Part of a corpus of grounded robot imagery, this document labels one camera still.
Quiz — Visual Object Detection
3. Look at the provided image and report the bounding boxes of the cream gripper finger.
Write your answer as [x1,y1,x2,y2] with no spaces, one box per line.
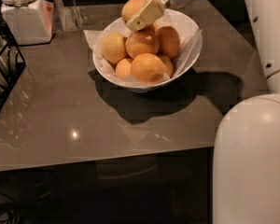
[125,0,165,31]

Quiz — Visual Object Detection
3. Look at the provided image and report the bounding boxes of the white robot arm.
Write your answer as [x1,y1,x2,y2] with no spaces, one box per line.
[212,0,280,224]

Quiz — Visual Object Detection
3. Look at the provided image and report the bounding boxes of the white bowl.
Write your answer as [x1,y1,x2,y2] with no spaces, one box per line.
[92,8,203,93]

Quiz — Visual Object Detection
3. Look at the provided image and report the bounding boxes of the front right small orange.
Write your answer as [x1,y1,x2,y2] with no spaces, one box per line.
[158,54,174,77]

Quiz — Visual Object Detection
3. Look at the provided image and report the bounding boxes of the left yellowish orange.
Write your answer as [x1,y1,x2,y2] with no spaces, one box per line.
[101,32,128,63]

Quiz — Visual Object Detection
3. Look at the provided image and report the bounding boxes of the front large orange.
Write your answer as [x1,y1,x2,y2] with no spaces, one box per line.
[131,53,165,84]

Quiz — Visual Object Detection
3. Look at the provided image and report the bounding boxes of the front left small orange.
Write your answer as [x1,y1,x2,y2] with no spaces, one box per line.
[115,58,133,78]

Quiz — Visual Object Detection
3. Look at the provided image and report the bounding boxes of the clear acrylic stand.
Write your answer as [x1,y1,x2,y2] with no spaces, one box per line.
[53,0,83,31]

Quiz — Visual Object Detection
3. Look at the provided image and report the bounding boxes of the white ceramic jar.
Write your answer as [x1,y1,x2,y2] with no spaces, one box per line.
[1,0,54,45]

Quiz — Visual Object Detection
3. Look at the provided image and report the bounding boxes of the black wire rack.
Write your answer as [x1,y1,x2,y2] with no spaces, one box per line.
[0,0,26,111]

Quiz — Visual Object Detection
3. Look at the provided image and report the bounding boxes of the black cables on floor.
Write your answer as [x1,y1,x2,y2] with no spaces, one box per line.
[0,189,22,224]

